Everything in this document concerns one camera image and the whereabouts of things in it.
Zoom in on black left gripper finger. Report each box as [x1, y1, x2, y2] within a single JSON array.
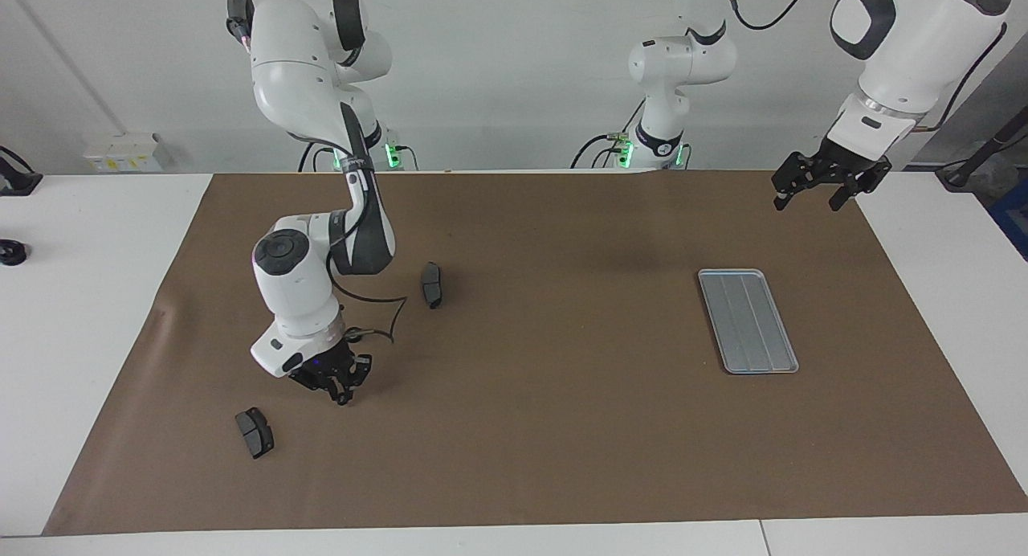
[[773, 153, 804, 211], [829, 178, 864, 212]]

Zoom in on silver ribbed metal tray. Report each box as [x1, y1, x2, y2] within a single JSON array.
[[697, 268, 800, 375]]

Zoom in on short dark grey brake pad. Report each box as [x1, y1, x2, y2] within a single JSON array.
[[235, 407, 275, 460]]

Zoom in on long dark grey brake pad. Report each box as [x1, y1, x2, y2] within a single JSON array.
[[421, 261, 445, 310]]

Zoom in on black stand with pole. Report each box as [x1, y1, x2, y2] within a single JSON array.
[[936, 106, 1028, 191]]

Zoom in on blue box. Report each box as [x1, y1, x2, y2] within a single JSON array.
[[989, 178, 1028, 260]]

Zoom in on brown paper table mat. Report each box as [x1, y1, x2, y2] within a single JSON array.
[[42, 169, 1028, 538]]

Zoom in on black table clamp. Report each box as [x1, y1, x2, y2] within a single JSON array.
[[0, 146, 43, 197]]

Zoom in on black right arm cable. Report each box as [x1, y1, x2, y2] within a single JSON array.
[[325, 211, 408, 344]]

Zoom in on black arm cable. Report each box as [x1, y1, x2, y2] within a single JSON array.
[[325, 211, 408, 344], [723, 0, 1009, 131]]

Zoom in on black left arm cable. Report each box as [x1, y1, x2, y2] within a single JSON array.
[[723, 0, 1009, 131]]

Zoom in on black left base cables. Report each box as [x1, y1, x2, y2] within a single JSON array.
[[572, 98, 643, 170]]

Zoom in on black base cables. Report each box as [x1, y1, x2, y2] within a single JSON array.
[[572, 98, 643, 170], [299, 136, 337, 173]]

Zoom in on black right base cables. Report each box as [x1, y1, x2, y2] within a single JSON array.
[[299, 136, 337, 173]]

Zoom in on white wall socket box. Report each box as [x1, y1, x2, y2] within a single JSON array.
[[84, 133, 165, 174]]

